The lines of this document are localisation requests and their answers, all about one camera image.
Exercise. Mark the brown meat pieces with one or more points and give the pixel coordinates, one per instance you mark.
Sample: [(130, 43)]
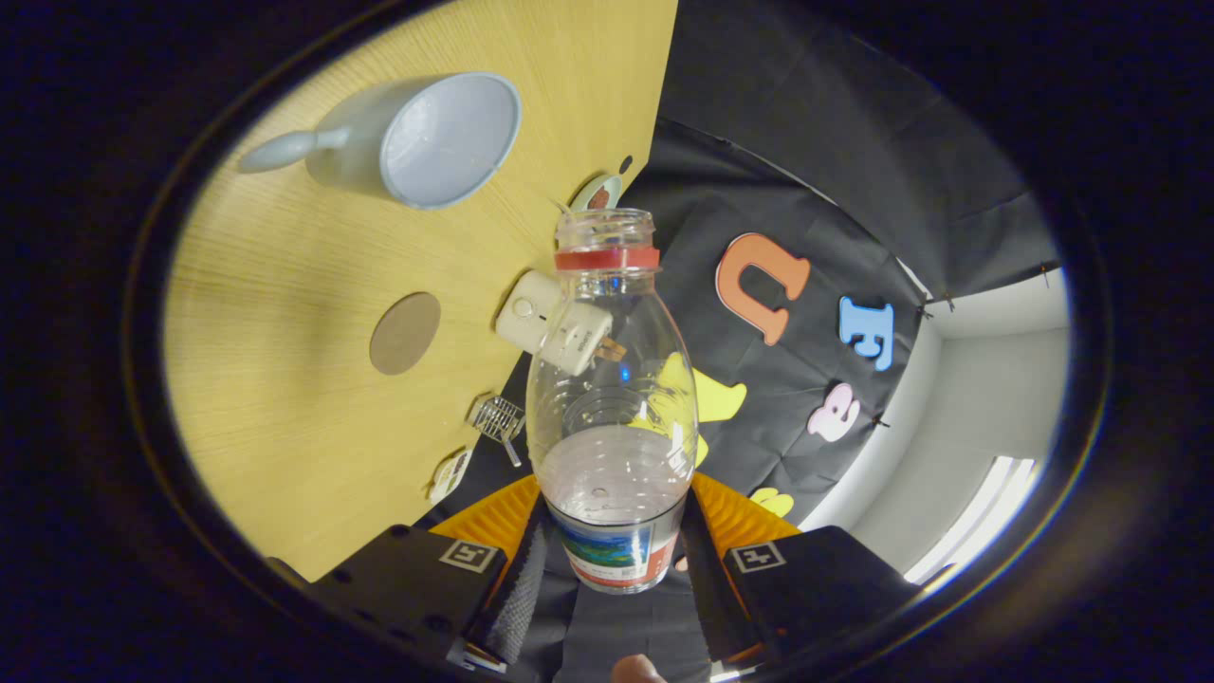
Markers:
[(597, 198)]

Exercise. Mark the pale green plate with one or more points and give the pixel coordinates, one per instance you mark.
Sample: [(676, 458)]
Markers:
[(580, 194)]

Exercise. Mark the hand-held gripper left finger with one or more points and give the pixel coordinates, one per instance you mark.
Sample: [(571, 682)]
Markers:
[(517, 598)]

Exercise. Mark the clear plastic juice bottle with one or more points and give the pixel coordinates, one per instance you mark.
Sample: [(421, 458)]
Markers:
[(612, 398)]

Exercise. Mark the white toaster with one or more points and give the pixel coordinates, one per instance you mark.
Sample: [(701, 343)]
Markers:
[(529, 318)]

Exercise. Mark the brown bread slice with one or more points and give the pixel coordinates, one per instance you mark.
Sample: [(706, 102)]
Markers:
[(613, 350)]

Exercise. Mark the long ceiling light panel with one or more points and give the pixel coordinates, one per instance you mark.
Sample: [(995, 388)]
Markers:
[(977, 517)]

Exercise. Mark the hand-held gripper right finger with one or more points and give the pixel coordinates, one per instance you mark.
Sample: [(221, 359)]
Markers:
[(711, 588)]

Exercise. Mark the round brown coaster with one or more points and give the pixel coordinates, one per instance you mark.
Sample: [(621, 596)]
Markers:
[(405, 333)]

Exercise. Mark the white cup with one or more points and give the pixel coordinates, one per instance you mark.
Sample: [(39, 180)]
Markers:
[(446, 142)]

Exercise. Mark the white divided dish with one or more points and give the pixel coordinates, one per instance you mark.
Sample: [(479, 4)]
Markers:
[(451, 474)]

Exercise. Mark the wooden table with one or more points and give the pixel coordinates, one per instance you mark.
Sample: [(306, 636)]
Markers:
[(285, 285)]

